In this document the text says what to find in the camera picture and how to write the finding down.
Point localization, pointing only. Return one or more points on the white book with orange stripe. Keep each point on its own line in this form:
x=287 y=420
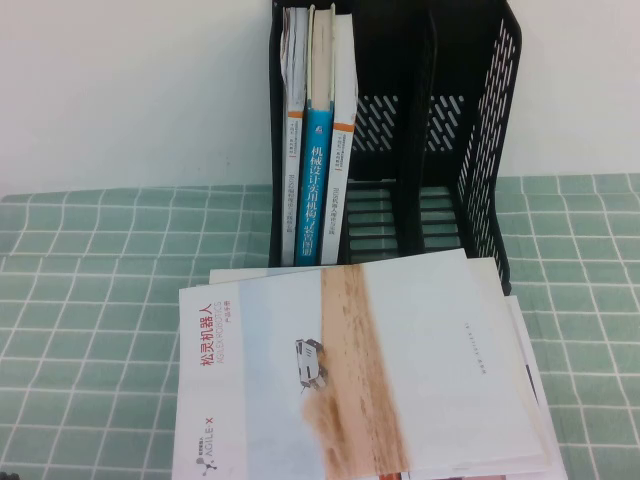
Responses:
x=337 y=200

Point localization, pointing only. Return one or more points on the blue spine book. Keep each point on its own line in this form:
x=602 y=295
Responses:
x=312 y=190

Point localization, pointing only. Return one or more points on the worn white orange book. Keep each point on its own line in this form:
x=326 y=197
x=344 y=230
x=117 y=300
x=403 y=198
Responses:
x=295 y=60

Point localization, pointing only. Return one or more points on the black mesh book holder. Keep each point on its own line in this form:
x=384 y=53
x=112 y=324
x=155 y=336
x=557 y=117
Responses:
x=400 y=50

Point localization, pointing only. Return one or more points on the AgileX robot brochure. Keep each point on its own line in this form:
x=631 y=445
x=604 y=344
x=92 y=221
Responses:
x=425 y=350

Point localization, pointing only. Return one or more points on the green checked tablecloth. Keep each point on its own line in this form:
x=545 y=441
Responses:
x=100 y=300

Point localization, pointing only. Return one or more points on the white booklet with colour prints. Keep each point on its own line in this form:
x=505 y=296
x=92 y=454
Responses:
x=559 y=467

